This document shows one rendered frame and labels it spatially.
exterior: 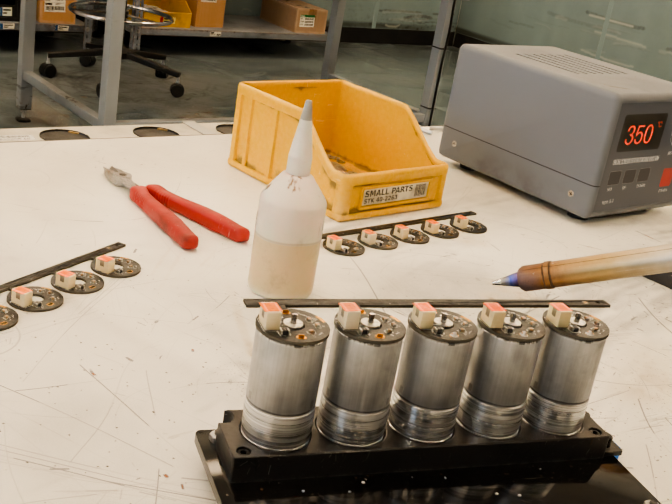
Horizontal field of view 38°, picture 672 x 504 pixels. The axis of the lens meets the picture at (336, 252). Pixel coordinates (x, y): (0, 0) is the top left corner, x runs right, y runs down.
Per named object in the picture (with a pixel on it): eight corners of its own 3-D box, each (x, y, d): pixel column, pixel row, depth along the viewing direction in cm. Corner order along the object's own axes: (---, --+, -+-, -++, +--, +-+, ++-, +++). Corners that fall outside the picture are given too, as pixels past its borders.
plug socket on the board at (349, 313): (365, 329, 33) (368, 312, 33) (341, 330, 33) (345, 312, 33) (357, 319, 34) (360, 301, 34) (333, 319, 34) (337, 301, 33)
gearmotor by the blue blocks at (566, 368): (587, 453, 38) (622, 335, 36) (533, 456, 37) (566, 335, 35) (554, 418, 40) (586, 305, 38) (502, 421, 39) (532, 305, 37)
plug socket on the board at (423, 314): (439, 329, 34) (442, 311, 34) (417, 329, 34) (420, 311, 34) (429, 318, 35) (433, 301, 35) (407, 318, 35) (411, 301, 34)
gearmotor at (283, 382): (315, 470, 34) (340, 338, 32) (247, 475, 33) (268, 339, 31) (294, 431, 36) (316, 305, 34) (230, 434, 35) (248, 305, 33)
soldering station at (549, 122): (674, 214, 76) (712, 93, 73) (584, 229, 69) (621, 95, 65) (526, 154, 86) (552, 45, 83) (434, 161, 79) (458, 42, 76)
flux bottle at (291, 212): (312, 280, 52) (343, 97, 49) (311, 306, 49) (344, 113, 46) (249, 271, 52) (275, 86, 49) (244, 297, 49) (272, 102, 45)
